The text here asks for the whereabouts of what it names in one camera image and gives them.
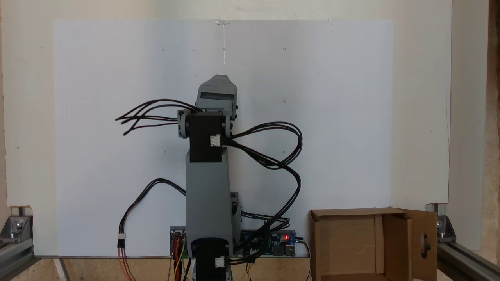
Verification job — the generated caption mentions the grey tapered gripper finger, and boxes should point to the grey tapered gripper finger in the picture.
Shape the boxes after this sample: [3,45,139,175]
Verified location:
[199,74,238,93]

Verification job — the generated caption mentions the white paper sheet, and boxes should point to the white paper sheet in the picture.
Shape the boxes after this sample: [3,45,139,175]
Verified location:
[53,19,393,258]

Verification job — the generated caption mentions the green circuit board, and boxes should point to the green circuit board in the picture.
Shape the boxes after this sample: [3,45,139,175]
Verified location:
[170,226,189,259]

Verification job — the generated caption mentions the blue circuit board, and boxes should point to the blue circuit board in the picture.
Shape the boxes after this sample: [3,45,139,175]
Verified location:
[239,230,296,257]

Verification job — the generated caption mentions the brown cardboard box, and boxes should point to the brown cardboard box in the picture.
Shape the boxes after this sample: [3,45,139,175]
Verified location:
[309,207,438,281]

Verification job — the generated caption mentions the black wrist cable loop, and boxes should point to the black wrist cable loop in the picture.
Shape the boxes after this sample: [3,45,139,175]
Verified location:
[115,99,202,136]

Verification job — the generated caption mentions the black motor cable bundle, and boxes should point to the black motor cable bundle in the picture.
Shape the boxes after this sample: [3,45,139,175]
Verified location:
[222,122,304,263]

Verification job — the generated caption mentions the black cable with white connector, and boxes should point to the black cable with white connector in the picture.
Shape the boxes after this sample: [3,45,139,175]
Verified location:
[117,178,188,249]

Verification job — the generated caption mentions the coloured jumper wires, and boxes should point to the coloured jumper wires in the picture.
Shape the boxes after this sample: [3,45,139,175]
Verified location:
[168,233,193,281]

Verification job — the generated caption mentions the black power cable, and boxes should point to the black power cable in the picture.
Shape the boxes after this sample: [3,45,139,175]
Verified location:
[295,237,312,281]

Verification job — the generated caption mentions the red and orange wires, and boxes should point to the red and orange wires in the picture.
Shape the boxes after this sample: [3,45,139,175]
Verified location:
[118,247,136,281]

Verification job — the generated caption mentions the metal corner bracket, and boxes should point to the metal corner bracket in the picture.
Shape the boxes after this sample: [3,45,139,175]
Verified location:
[425,203,457,244]
[0,206,33,240]

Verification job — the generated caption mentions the aluminium frame rail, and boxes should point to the aluminium frame rail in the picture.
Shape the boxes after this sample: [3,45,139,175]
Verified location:
[437,241,500,281]
[0,236,36,281]

